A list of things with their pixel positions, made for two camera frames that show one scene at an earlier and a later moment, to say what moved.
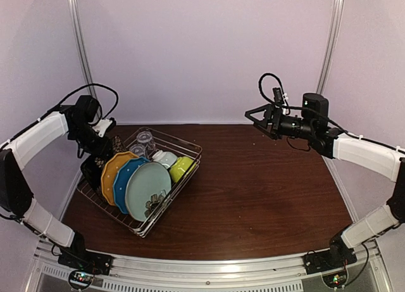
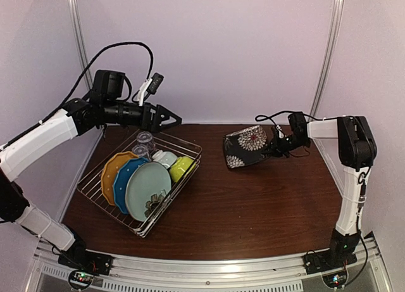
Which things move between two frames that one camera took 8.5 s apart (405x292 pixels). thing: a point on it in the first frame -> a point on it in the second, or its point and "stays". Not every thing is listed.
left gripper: [100, 150] -> [152, 124]
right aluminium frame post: [335, 28] stays
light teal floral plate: [147, 188] stays
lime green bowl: [183, 163] stays
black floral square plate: [117, 146] -> [244, 146]
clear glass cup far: [145, 137] stays
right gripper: [277, 111] -> [276, 144]
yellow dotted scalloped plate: [109, 171] stays
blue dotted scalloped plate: [121, 178] stays
